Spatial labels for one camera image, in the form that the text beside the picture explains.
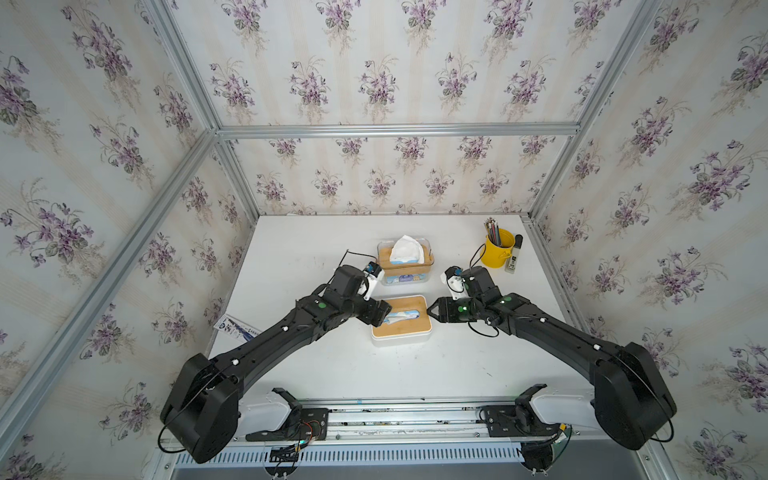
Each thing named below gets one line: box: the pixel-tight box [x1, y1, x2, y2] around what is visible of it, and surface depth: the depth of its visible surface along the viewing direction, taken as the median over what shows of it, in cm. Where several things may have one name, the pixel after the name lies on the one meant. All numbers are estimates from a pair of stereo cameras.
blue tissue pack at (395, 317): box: [384, 310, 420, 325], surface depth 88 cm
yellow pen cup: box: [480, 229, 515, 269], surface depth 102 cm
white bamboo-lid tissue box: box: [371, 295, 433, 347], surface depth 85 cm
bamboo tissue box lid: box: [378, 244, 432, 275], surface depth 98 cm
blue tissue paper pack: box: [390, 234, 424, 265], surface depth 98 cm
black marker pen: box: [504, 234, 523, 274], surface depth 106 cm
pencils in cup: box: [483, 217, 501, 247], surface depth 98 cm
